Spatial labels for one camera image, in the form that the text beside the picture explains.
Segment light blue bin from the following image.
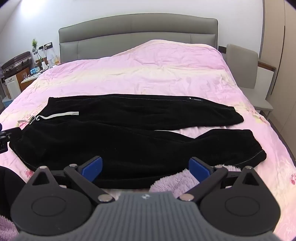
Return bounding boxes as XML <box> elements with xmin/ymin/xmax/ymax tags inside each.
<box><xmin>1</xmin><ymin>95</ymin><xmax>12</xmax><ymax>108</ymax></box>

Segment white bottle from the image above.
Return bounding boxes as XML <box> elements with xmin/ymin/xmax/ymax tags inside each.
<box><xmin>46</xmin><ymin>51</ymin><xmax>59</xmax><ymax>68</ymax></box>

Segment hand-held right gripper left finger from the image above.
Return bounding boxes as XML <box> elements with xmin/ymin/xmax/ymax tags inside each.
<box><xmin>30</xmin><ymin>156</ymin><xmax>116</xmax><ymax>205</ymax></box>

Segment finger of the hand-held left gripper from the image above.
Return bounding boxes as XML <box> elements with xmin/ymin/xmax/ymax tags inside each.
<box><xmin>0</xmin><ymin>127</ymin><xmax>23</xmax><ymax>140</ymax></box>
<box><xmin>0</xmin><ymin>138</ymin><xmax>10</xmax><ymax>154</ymax></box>

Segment black pants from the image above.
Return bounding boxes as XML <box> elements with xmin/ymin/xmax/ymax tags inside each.
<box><xmin>9</xmin><ymin>94</ymin><xmax>267</xmax><ymax>189</ymax></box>

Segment dark cloth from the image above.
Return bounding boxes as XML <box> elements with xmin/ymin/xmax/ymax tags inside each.
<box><xmin>0</xmin><ymin>165</ymin><xmax>27</xmax><ymax>219</ymax></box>

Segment white desk with wooden edge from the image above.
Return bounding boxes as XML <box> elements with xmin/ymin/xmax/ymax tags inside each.
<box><xmin>256</xmin><ymin>59</ymin><xmax>277</xmax><ymax>105</ymax></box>

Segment purple fluffy garment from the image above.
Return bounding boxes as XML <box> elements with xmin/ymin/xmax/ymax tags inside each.
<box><xmin>0</xmin><ymin>163</ymin><xmax>242</xmax><ymax>235</ymax></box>

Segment brown suitcase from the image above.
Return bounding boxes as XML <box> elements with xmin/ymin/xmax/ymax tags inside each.
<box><xmin>0</xmin><ymin>51</ymin><xmax>32</xmax><ymax>80</ymax></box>

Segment wooden wardrobe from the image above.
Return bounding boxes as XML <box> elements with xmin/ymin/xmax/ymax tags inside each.
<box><xmin>261</xmin><ymin>0</ymin><xmax>296</xmax><ymax>160</ymax></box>

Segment wooden nightstand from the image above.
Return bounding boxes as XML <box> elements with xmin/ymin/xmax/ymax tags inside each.
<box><xmin>19</xmin><ymin>67</ymin><xmax>51</xmax><ymax>91</ymax></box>

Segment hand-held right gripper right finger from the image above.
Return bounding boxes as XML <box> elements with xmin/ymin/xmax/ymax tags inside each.
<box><xmin>178</xmin><ymin>157</ymin><xmax>267</xmax><ymax>205</ymax></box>

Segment pink floral blanket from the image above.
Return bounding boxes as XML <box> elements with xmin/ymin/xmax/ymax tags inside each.
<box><xmin>0</xmin><ymin>39</ymin><xmax>296</xmax><ymax>237</ymax></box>

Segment grey padded bed headboard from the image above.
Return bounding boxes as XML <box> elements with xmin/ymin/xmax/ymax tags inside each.
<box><xmin>58</xmin><ymin>13</ymin><xmax>219</xmax><ymax>64</ymax></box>

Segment grey chair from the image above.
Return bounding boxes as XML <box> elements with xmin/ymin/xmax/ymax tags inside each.
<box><xmin>225</xmin><ymin>44</ymin><xmax>275</xmax><ymax>117</ymax></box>

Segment white storage box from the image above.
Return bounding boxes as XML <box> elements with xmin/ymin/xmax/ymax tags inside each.
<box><xmin>5</xmin><ymin>74</ymin><xmax>23</xmax><ymax>99</ymax></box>

